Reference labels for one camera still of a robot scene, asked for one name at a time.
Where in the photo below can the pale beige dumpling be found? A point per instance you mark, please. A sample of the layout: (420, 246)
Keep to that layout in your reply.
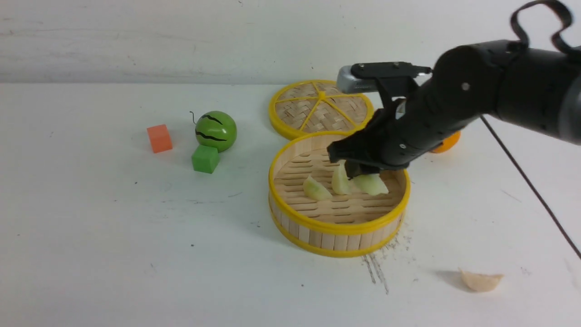
(478, 282)

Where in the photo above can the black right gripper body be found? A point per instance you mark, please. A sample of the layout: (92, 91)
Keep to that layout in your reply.
(400, 132)

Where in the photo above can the orange cube block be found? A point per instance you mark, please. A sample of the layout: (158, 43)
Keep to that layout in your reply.
(159, 138)

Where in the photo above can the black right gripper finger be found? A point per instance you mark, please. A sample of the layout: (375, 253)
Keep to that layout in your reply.
(360, 167)

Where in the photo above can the green dumpling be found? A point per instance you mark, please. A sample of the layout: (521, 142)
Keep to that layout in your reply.
(315, 190)
(371, 184)
(340, 182)

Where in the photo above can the green cube block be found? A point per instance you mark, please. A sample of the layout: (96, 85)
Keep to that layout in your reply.
(205, 159)

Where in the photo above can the orange toy pear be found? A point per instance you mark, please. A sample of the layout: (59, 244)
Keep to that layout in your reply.
(447, 144)

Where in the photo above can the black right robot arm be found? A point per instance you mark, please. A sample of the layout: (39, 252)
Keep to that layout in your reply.
(535, 89)

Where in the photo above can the green toy watermelon ball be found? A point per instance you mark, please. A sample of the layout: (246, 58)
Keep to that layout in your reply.
(215, 129)

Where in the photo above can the bamboo steamer tray yellow rim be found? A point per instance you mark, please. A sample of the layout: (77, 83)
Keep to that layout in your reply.
(345, 226)

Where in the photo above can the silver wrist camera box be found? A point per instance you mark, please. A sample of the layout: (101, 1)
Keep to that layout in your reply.
(396, 79)

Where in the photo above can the woven bamboo steamer lid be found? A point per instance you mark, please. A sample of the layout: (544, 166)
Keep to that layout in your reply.
(313, 106)

